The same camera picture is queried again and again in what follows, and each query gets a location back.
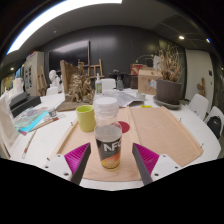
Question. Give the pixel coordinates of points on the open newspaper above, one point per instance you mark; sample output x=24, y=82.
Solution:
x=125, y=98

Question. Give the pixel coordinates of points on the white chair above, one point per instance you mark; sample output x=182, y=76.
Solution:
x=108, y=85
x=199, y=105
x=215, y=111
x=52, y=91

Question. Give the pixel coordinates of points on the long ceiling light panel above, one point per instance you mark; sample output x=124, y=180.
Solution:
x=50, y=16

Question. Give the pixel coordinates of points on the small yellow tag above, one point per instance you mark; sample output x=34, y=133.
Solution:
x=146, y=106

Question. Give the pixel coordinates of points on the thin wooden paintbrush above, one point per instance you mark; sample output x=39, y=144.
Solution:
x=29, y=144

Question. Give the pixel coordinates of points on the light wooden panel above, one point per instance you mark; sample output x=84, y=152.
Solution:
x=80, y=140
x=166, y=135

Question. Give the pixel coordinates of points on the wooden easel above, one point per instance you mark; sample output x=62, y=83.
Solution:
x=41, y=80
x=95, y=70

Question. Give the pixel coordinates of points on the brown cardboard box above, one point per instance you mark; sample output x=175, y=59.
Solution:
x=148, y=81

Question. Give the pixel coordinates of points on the black wall screen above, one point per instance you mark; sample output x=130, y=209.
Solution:
x=68, y=55

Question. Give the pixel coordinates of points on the small glass jar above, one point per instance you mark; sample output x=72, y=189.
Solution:
x=140, y=96

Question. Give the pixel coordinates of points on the black backpack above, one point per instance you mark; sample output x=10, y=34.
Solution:
x=214, y=126

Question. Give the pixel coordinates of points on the white spray bottle green label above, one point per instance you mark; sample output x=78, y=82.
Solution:
x=98, y=86

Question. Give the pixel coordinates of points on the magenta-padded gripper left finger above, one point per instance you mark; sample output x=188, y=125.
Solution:
x=74, y=158

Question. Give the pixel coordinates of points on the small white-lidded paint jar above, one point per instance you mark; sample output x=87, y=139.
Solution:
x=52, y=112

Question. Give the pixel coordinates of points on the white plaster statue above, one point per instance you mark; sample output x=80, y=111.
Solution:
x=157, y=62

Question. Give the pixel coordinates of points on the black flat boxes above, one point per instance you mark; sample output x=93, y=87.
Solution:
x=23, y=103

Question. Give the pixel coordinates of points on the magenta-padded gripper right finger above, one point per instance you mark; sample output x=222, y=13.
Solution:
x=148, y=159

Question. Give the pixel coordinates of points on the round ceiling spotlight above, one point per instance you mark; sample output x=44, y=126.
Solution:
x=208, y=40
x=181, y=37

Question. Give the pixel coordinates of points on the flat round red coaster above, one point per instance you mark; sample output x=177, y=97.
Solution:
x=125, y=127

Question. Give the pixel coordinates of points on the pale tall cabinet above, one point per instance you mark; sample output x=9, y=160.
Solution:
x=33, y=71

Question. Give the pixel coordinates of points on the clear juice bottle white cap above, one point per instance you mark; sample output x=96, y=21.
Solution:
x=108, y=140

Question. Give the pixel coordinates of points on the grey clear spray bottle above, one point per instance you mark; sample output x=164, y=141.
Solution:
x=120, y=84

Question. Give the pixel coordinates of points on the red box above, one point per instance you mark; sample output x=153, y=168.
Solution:
x=137, y=68

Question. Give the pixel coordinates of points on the yellow-green cup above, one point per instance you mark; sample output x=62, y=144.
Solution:
x=86, y=120

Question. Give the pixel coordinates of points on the colourful painted sheet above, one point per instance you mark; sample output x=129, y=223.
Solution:
x=31, y=120

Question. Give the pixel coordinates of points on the wooden mannequin figure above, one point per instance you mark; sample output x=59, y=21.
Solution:
x=201, y=87

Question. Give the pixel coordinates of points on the golden carved relief sculpture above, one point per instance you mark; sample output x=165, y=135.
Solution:
x=78, y=88

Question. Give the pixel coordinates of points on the white canvas board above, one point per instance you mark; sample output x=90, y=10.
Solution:
x=7, y=126

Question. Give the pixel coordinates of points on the grey round pot saucer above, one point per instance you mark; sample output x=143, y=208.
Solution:
x=166, y=106

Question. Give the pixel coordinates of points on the white plaster bust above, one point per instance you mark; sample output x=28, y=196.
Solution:
x=54, y=78

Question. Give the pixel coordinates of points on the dried plant in grey pot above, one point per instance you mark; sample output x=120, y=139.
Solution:
x=168, y=90

